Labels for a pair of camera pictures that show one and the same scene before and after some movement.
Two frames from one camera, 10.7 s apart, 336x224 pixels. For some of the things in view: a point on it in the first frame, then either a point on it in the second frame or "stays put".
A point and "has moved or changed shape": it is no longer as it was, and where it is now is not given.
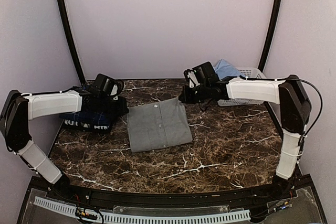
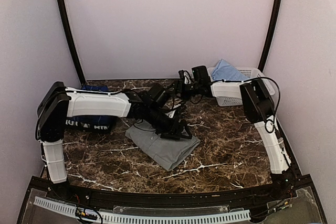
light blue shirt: [224, 68] stays put
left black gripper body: [116, 110] to [163, 126]
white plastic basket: [247, 72] stays put
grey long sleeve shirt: [157, 126] has moved or changed shape
